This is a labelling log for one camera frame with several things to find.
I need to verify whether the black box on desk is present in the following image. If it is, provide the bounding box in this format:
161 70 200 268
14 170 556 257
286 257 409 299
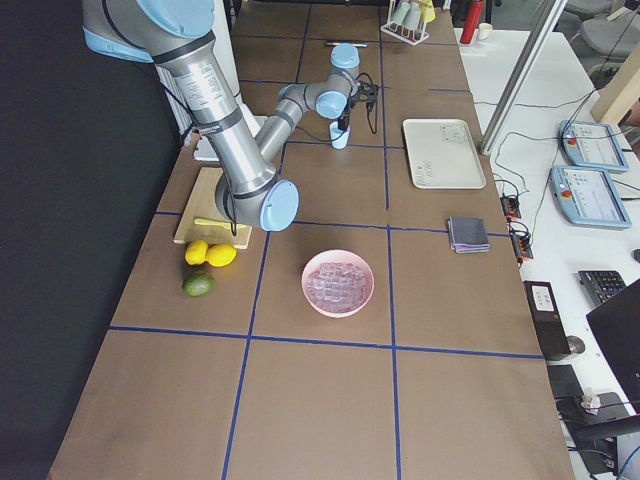
523 281 571 361

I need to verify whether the blue teach pendant far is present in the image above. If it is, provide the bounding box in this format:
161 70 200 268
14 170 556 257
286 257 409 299
558 120 630 173

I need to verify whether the black keyboard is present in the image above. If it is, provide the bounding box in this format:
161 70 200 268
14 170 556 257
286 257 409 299
578 270 627 306

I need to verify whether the pink bowl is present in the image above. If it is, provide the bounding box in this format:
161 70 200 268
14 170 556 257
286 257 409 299
301 249 375 318

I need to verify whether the white small cup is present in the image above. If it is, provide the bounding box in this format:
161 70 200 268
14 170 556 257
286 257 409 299
476 22 493 41

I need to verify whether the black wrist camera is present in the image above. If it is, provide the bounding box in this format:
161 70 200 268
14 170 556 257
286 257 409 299
356 83 379 113

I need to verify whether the grey folded cloth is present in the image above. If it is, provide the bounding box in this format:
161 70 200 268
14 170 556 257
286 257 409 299
447 217 490 253

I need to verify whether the black laptop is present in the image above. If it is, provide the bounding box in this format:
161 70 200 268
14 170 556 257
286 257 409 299
587 280 640 412

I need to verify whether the orange circuit board near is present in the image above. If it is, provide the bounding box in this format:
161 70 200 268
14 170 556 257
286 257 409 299
510 232 533 263

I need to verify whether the orange circuit board far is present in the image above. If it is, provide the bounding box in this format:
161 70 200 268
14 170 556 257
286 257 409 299
500 195 521 220

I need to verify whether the yellow lemon right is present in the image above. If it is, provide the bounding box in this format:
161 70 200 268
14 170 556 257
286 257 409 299
205 244 237 268

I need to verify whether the green avocado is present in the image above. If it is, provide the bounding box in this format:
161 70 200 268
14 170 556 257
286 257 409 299
182 271 214 297

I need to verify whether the steel muddler black tip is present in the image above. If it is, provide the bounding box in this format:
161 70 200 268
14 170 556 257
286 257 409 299
325 40 369 48

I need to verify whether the orange circuit board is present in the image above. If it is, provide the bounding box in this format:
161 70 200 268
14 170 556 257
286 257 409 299
500 195 521 220
510 232 533 263

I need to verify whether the beige bear tray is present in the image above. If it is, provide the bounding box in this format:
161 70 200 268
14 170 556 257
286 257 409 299
402 119 486 190

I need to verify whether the red bottle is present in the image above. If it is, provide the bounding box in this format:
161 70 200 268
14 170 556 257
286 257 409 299
460 0 485 45

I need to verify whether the blue teach pendant near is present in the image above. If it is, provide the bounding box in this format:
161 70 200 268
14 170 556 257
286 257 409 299
550 166 632 229

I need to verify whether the blue plastic cup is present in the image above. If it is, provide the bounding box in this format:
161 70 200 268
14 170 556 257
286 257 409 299
329 121 350 150

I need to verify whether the white post base plate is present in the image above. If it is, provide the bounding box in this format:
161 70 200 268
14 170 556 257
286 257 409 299
193 113 267 163

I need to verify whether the pile of ice cubes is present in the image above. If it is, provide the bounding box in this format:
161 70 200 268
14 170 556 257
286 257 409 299
303 262 372 314

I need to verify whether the yellow lemon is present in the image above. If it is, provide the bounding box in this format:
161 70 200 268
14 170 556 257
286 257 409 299
205 244 237 268
184 240 209 266

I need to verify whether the metal cup rack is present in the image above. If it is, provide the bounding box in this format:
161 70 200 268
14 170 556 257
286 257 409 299
380 0 436 46

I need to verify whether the aluminium frame post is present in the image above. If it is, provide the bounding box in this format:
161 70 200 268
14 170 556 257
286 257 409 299
479 0 567 155

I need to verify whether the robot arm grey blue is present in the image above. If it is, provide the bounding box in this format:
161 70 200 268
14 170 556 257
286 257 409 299
82 1 360 231

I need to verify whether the wooden cutting board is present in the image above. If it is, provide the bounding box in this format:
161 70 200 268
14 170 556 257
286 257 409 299
173 167 252 249

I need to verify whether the blue teach pendant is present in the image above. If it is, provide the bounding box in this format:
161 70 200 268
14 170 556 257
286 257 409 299
550 166 632 229
558 120 630 173

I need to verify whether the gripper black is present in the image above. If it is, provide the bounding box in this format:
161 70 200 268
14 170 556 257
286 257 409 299
337 99 356 133

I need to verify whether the yellow lemon left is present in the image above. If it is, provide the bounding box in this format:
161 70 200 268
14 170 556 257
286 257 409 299
184 240 209 266

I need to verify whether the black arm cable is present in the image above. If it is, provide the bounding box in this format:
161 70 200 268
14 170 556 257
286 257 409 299
297 72 380 142

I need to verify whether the white camera post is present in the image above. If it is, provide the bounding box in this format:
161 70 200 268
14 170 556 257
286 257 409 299
156 0 243 134

